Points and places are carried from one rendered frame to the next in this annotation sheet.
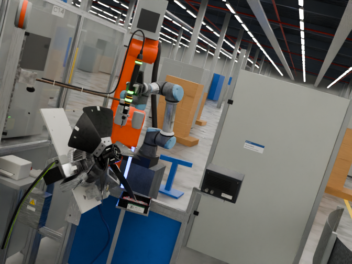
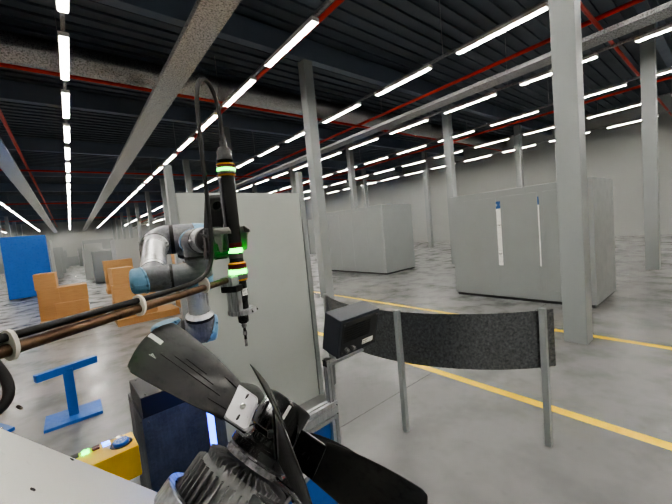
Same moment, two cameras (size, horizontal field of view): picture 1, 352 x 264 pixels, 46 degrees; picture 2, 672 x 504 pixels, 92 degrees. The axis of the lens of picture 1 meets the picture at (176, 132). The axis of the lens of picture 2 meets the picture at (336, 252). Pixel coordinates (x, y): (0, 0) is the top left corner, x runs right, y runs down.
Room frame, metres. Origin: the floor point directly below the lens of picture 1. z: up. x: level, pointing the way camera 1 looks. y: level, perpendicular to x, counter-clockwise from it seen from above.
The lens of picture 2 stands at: (1.98, 0.86, 1.63)
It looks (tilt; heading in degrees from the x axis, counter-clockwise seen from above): 4 degrees down; 305
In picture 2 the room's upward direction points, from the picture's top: 5 degrees counter-clockwise
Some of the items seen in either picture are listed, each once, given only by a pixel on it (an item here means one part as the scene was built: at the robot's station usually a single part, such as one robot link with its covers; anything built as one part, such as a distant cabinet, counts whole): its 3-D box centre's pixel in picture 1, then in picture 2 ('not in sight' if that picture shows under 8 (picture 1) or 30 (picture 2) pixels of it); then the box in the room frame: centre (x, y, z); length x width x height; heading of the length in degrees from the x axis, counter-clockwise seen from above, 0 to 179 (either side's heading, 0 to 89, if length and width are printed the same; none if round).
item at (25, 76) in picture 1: (26, 77); not in sight; (2.41, 0.93, 1.54); 0.10 x 0.07 x 0.08; 112
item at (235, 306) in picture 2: (124, 107); (238, 294); (2.64, 0.36, 1.49); 0.09 x 0.07 x 0.10; 111
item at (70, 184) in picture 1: (72, 182); not in sight; (2.32, 0.50, 1.03); 0.15 x 0.10 x 0.14; 77
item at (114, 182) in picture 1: (105, 178); not in sight; (2.70, 0.37, 0.98); 0.20 x 0.16 x 0.20; 77
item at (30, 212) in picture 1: (34, 208); not in sight; (2.50, 0.73, 0.73); 0.15 x 0.09 x 0.22; 77
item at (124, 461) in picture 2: not in sight; (105, 468); (3.06, 0.55, 1.02); 0.16 x 0.10 x 0.11; 77
